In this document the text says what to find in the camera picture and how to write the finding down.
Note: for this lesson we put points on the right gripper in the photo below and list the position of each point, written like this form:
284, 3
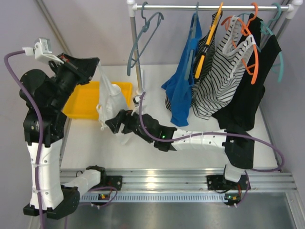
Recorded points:
125, 117

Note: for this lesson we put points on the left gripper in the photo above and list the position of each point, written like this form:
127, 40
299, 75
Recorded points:
77, 70

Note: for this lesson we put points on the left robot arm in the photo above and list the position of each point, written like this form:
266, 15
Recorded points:
43, 126

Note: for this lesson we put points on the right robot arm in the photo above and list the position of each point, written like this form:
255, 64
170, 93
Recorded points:
232, 142

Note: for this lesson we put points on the blue tank top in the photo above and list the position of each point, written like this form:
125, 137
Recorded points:
179, 91

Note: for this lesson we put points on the empty grey-blue hanger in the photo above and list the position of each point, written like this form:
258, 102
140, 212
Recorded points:
142, 38

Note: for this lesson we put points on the grey-blue hanger with blue top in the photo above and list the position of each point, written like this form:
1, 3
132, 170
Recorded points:
193, 35

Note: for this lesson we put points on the white striped tank top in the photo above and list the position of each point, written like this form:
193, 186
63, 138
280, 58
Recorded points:
217, 89

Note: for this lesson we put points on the dark striped tank top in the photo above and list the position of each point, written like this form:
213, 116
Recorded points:
195, 62

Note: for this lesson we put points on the black tank top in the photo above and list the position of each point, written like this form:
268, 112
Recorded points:
242, 108

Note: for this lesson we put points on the yellow hanger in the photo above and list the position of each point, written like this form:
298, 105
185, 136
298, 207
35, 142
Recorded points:
210, 37

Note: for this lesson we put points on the yellow plastic tray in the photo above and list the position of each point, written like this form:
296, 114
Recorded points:
83, 101

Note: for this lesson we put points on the clothes rack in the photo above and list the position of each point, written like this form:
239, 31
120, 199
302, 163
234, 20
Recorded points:
290, 9

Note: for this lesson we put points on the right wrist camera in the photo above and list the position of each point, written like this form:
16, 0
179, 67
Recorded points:
138, 104

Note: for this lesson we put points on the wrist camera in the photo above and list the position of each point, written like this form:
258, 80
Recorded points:
42, 51
138, 104

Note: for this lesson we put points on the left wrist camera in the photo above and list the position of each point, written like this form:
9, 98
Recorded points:
42, 51

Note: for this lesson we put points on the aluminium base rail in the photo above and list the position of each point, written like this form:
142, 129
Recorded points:
195, 180

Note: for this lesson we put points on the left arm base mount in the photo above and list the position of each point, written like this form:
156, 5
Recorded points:
110, 181

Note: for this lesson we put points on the slotted cable duct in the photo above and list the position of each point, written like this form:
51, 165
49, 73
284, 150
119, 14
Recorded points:
102, 197

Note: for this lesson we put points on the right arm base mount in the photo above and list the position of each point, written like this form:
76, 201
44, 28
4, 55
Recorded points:
218, 182

